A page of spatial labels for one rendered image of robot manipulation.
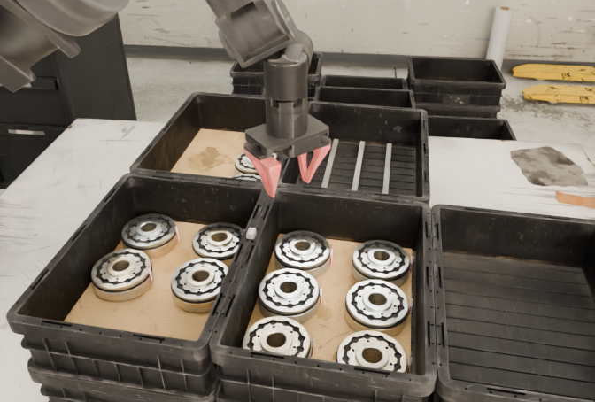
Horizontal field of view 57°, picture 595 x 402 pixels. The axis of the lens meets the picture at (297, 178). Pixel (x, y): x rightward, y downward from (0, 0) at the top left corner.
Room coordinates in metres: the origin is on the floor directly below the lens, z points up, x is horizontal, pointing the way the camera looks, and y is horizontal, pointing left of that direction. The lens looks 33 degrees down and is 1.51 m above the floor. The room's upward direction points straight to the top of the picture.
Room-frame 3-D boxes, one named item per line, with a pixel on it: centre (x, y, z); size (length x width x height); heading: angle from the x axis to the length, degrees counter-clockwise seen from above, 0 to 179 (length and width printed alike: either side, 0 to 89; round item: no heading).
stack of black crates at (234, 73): (2.42, 0.09, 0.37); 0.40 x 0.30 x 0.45; 84
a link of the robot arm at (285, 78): (0.68, 0.01, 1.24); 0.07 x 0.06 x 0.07; 174
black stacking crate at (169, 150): (1.10, 0.16, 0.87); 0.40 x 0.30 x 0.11; 170
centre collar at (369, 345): (0.53, -0.11, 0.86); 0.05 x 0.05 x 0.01
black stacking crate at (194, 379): (0.70, 0.23, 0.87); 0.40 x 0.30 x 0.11; 170
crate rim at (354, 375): (0.65, -0.06, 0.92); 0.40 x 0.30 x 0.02; 170
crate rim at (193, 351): (0.70, 0.23, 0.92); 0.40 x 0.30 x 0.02; 170
